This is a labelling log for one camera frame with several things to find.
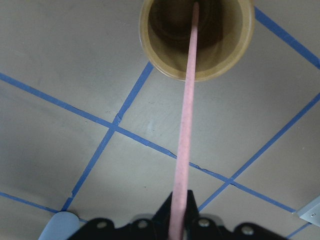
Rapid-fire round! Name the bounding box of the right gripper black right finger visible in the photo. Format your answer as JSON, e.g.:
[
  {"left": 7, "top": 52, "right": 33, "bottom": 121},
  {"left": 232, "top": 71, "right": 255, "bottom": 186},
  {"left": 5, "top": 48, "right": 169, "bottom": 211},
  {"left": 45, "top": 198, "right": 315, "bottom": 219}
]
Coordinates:
[{"left": 183, "top": 189, "right": 200, "bottom": 240}]

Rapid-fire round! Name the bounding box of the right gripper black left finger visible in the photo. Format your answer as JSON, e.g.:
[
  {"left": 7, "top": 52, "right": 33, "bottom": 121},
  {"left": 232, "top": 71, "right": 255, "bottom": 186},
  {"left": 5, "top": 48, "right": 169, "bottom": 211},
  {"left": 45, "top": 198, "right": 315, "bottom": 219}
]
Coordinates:
[{"left": 150, "top": 192, "right": 173, "bottom": 240}]

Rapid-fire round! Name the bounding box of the pink chopstick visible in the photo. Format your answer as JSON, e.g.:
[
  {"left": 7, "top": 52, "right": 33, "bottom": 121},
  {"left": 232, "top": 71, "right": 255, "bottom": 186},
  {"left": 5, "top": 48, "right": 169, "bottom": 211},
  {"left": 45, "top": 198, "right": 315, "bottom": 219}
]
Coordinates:
[{"left": 168, "top": 1, "right": 200, "bottom": 240}]

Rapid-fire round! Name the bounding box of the tan wooden cup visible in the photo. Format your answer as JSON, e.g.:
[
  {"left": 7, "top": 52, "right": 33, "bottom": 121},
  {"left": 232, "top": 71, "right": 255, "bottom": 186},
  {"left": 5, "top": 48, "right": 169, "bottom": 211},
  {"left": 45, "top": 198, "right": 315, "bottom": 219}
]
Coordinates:
[{"left": 139, "top": 0, "right": 255, "bottom": 82}]

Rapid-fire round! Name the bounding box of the silver metal bracket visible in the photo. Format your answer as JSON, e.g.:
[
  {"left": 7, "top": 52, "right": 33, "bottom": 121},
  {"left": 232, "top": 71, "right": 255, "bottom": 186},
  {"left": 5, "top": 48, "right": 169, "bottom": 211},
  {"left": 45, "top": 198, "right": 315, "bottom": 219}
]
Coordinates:
[{"left": 292, "top": 194, "right": 320, "bottom": 227}]

